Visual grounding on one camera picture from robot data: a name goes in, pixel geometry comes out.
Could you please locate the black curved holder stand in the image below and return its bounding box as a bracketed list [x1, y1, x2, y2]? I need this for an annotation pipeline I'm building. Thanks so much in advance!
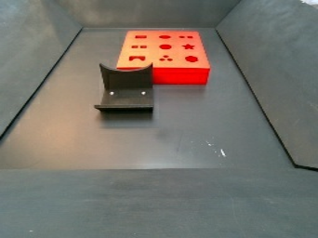
[94, 64, 153, 112]

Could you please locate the red shape-sorting block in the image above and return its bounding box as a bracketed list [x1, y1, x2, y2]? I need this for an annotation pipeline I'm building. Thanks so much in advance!
[116, 30, 211, 85]

